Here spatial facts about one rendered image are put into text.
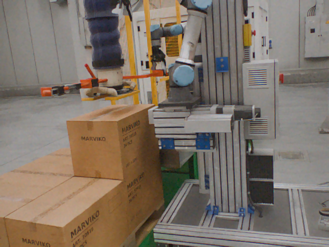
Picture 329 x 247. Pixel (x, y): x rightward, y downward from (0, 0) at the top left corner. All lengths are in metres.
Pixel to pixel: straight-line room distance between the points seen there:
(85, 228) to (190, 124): 0.81
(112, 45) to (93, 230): 1.19
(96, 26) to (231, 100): 1.01
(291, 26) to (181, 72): 9.56
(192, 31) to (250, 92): 0.52
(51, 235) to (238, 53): 1.46
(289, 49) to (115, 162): 9.57
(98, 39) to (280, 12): 9.36
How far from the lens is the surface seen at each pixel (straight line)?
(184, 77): 1.85
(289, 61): 11.30
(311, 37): 11.05
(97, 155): 2.25
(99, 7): 2.33
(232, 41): 2.10
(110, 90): 2.22
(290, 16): 11.31
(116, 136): 2.12
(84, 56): 3.83
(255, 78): 2.06
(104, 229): 2.09
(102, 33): 2.32
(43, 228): 1.87
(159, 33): 2.52
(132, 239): 2.43
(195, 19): 1.89
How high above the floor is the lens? 1.35
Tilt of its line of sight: 12 degrees down
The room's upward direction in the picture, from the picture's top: 5 degrees counter-clockwise
